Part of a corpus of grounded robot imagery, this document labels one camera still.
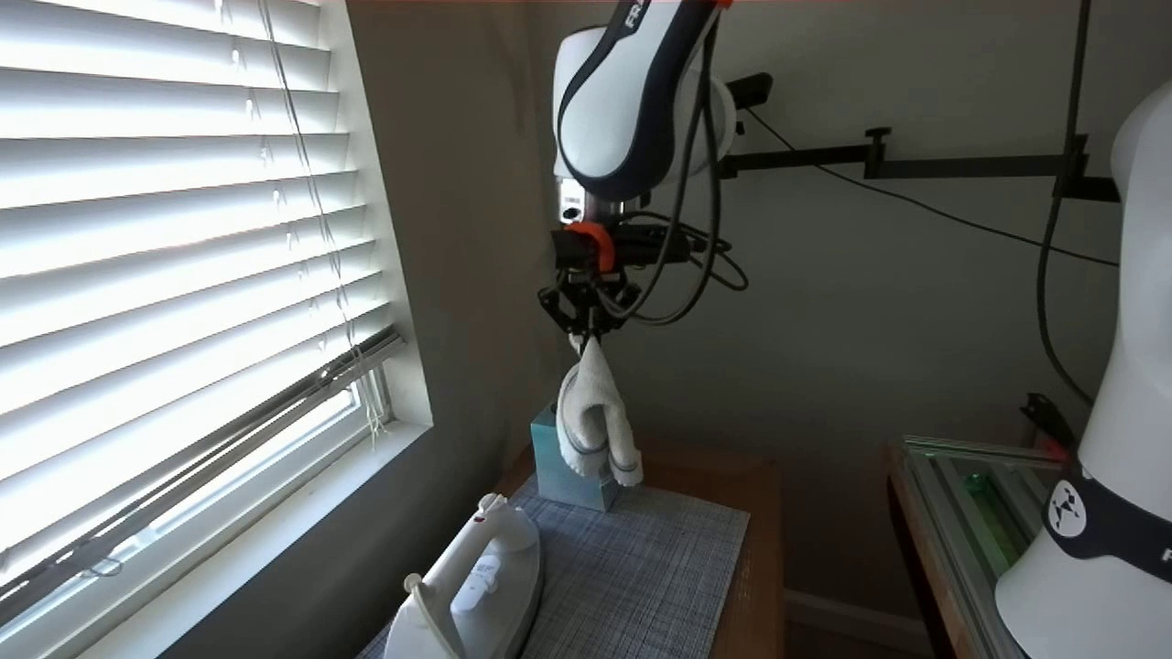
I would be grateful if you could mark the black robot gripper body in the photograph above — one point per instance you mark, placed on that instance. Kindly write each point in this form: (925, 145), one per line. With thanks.
(590, 267)

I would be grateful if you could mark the white towel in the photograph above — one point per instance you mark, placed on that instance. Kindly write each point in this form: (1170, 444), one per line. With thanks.
(590, 422)

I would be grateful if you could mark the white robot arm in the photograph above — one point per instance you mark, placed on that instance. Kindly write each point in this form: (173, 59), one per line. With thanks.
(635, 167)

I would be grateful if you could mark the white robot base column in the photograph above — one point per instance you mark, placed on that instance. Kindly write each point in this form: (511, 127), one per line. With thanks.
(1096, 578)

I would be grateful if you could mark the grey grid cutting mat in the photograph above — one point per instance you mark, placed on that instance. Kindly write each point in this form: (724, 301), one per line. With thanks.
(539, 578)

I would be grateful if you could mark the white clothes iron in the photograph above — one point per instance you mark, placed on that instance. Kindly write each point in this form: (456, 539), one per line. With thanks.
(482, 592)

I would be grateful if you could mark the wooden table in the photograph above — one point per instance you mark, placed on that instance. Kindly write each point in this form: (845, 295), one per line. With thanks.
(679, 567)

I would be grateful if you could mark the white window blinds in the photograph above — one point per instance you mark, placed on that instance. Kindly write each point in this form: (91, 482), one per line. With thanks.
(189, 259)

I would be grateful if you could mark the green glass side table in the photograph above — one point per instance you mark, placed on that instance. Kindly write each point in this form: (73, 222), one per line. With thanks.
(961, 519)

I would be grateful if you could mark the black wall mounted camera arm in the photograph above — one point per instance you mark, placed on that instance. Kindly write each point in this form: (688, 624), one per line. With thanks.
(1068, 168)

